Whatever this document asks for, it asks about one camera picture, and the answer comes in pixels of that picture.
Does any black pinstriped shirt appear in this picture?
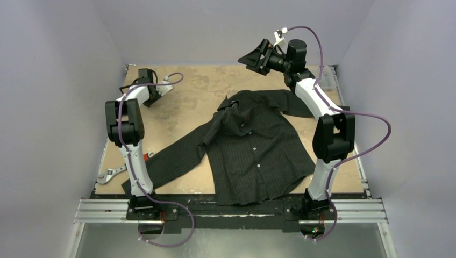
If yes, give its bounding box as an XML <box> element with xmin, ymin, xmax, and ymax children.
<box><xmin>121</xmin><ymin>89</ymin><xmax>352</xmax><ymax>206</ymax></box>

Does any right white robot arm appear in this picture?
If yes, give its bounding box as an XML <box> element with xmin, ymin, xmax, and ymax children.
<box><xmin>238</xmin><ymin>39</ymin><xmax>355</xmax><ymax>219</ymax></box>

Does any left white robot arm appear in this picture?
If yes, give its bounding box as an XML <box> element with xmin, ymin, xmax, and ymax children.
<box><xmin>104</xmin><ymin>68</ymin><xmax>172</xmax><ymax>220</ymax></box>

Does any clear plastic organizer box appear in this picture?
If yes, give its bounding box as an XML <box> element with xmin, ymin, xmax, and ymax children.
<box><xmin>318</xmin><ymin>66</ymin><xmax>337</xmax><ymax>91</ymax></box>

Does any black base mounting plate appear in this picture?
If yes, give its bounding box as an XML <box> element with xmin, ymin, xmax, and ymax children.
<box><xmin>126</xmin><ymin>193</ymin><xmax>337</xmax><ymax>236</ymax></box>

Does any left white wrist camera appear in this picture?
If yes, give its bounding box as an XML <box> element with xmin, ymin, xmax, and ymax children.
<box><xmin>155</xmin><ymin>80</ymin><xmax>174</xmax><ymax>97</ymax></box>

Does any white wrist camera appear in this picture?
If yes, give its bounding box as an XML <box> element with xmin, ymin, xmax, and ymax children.
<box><xmin>273</xmin><ymin>27</ymin><xmax>288</xmax><ymax>47</ymax></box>
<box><xmin>155</xmin><ymin>80</ymin><xmax>174</xmax><ymax>97</ymax></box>

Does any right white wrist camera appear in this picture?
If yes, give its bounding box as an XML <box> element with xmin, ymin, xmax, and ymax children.
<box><xmin>273</xmin><ymin>27</ymin><xmax>288</xmax><ymax>47</ymax></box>

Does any black display frame box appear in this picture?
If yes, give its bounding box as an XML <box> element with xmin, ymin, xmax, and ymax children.
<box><xmin>119</xmin><ymin>83</ymin><xmax>136</xmax><ymax>95</ymax></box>

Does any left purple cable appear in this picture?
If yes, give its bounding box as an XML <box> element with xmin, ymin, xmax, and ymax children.
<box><xmin>117</xmin><ymin>72</ymin><xmax>196</xmax><ymax>249</ymax></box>

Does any purple cable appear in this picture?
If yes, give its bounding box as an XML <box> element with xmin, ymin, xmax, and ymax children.
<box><xmin>117</xmin><ymin>72</ymin><xmax>196</xmax><ymax>249</ymax></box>
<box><xmin>287</xmin><ymin>26</ymin><xmax>393</xmax><ymax>242</ymax></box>

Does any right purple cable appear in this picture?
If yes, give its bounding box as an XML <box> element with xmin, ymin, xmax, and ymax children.
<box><xmin>287</xmin><ymin>26</ymin><xmax>393</xmax><ymax>242</ymax></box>

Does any red handled adjustable wrench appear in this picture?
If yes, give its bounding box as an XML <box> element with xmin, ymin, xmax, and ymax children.
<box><xmin>143</xmin><ymin>152</ymin><xmax>155</xmax><ymax>161</ymax></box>

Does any aluminium rail frame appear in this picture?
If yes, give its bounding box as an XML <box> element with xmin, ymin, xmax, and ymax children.
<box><xmin>65</xmin><ymin>199</ymin><xmax>397</xmax><ymax>257</ymax></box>

